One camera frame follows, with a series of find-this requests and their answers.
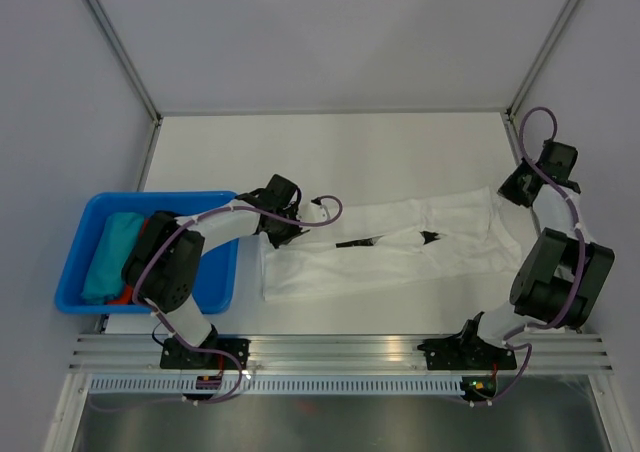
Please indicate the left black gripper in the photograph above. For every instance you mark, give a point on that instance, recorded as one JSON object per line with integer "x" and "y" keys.
{"x": 277, "y": 241}

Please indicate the red rolled t shirt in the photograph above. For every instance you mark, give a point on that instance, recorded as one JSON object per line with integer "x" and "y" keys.
{"x": 125, "y": 297}

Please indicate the teal rolled t shirt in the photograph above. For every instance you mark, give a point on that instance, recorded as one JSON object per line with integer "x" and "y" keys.
{"x": 103, "y": 280}

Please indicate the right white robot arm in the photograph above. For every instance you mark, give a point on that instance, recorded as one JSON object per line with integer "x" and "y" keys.
{"x": 563, "y": 274}

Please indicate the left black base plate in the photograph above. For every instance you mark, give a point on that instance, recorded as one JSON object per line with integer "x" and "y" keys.
{"x": 222, "y": 354}

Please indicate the white printed t shirt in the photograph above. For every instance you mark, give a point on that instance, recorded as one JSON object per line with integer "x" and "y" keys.
{"x": 388, "y": 245}

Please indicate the aluminium mounting rail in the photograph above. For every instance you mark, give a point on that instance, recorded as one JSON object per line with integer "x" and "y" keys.
{"x": 556, "y": 353}

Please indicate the white slotted cable duct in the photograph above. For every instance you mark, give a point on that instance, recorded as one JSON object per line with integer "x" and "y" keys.
{"x": 282, "y": 385}

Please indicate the blue plastic bin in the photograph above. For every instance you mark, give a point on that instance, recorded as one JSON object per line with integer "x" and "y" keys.
{"x": 214, "y": 284}

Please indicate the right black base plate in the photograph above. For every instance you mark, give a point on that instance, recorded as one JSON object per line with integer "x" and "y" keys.
{"x": 454, "y": 354}

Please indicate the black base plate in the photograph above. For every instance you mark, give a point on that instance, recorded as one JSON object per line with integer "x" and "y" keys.
{"x": 222, "y": 354}
{"x": 454, "y": 354}

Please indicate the right aluminium frame post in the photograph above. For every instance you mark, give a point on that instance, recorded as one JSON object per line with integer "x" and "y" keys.
{"x": 552, "y": 39}

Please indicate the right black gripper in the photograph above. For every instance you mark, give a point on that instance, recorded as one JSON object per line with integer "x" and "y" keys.
{"x": 507, "y": 189}

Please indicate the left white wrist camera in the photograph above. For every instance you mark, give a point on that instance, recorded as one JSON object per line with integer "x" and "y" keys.
{"x": 314, "y": 213}

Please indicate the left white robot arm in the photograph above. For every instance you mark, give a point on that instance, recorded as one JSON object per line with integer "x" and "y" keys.
{"x": 163, "y": 263}

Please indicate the left aluminium frame post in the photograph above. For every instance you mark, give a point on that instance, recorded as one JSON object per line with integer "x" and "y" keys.
{"x": 101, "y": 17}

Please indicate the aluminium frame post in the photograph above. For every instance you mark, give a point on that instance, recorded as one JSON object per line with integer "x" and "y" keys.
{"x": 101, "y": 17}
{"x": 552, "y": 39}

